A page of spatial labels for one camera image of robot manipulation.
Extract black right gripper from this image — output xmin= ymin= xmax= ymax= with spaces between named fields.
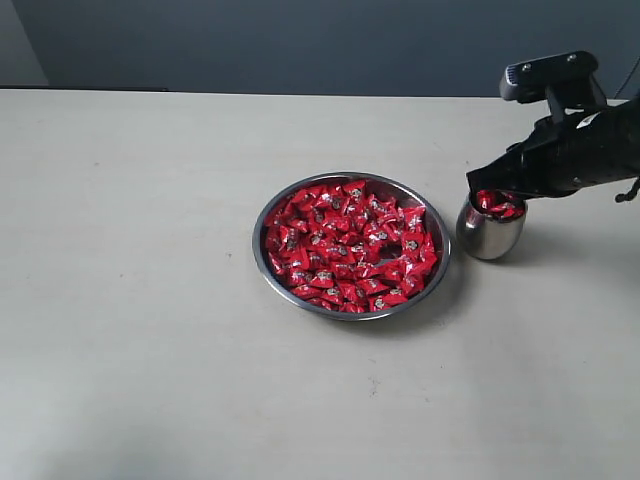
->
xmin=466 ymin=99 xmax=639 ymax=198

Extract red candies in cup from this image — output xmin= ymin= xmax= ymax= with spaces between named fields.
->
xmin=473 ymin=190 xmax=526 ymax=222

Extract stainless steel cup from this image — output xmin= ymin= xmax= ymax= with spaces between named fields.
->
xmin=456 ymin=194 xmax=527 ymax=261

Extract steel bowl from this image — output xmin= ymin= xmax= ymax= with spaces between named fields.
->
xmin=251 ymin=171 xmax=453 ymax=322

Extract red wrapped candy pile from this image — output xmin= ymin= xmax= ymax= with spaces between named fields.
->
xmin=264 ymin=180 xmax=441 ymax=314

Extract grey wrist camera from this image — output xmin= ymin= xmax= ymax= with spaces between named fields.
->
xmin=499 ymin=50 xmax=599 ymax=104

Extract black cable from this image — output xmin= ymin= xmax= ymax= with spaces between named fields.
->
xmin=614 ymin=174 xmax=640 ymax=204

